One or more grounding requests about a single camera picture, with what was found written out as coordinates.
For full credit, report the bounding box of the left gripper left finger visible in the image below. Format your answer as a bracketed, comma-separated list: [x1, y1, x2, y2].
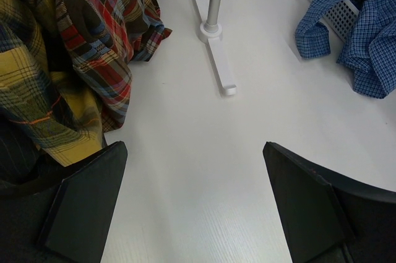
[1, 141, 127, 262]

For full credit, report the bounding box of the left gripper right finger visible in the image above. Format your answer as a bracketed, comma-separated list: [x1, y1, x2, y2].
[263, 142, 395, 262]

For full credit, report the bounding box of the blue checked shirt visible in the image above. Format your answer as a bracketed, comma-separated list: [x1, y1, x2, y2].
[295, 0, 395, 99]

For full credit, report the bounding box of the red plaid shirt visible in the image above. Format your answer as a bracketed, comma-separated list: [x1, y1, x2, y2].
[55, 0, 171, 131]

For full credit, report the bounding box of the yellow plaid shirt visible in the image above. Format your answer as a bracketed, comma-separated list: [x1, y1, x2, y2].
[1, 0, 103, 166]

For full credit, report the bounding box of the white plastic basket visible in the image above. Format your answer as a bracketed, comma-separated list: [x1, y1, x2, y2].
[295, 0, 359, 41]

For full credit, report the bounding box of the white and metal clothes rack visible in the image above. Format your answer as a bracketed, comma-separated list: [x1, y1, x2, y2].
[192, 0, 237, 96]

